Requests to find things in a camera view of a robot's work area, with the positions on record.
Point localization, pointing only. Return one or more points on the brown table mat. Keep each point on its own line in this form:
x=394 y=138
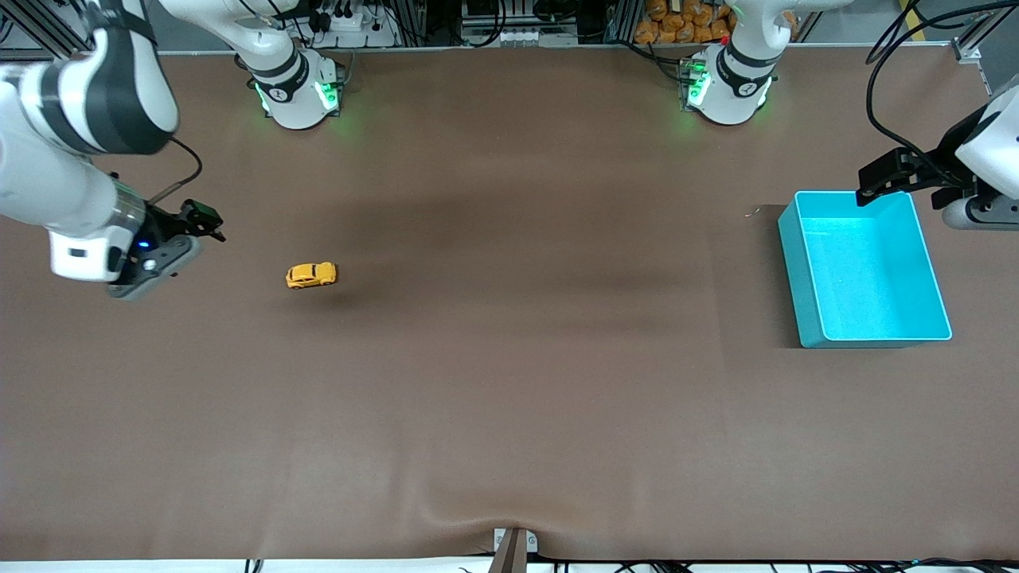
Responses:
x=509 y=398

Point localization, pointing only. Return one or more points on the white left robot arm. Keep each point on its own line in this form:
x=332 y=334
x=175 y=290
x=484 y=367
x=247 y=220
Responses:
x=736 y=79

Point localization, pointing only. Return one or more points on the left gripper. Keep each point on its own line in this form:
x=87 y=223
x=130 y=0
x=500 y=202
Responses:
x=944 y=160

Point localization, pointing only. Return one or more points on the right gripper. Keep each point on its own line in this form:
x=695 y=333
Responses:
x=165 y=224

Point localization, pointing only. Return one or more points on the white terminal block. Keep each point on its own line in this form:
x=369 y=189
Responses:
x=533 y=37

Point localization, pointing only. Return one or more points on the aluminium corner bracket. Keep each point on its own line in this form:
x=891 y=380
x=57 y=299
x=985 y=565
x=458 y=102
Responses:
x=967 y=49

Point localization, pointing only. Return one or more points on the yellow beetle toy car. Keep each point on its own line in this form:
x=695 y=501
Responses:
x=310 y=275

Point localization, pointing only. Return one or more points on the teal plastic bin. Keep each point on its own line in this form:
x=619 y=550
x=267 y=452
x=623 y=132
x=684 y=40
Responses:
x=868 y=270

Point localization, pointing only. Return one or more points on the orange packet pile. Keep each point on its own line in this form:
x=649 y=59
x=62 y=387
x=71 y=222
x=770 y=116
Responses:
x=685 y=22

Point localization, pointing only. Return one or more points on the white power strip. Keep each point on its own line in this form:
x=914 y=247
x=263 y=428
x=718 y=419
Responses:
x=358 y=25

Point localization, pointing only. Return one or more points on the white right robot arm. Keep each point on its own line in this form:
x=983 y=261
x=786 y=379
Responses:
x=72 y=111

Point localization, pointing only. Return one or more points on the metal bracket with brown post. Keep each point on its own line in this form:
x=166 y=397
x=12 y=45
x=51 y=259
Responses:
x=513 y=549

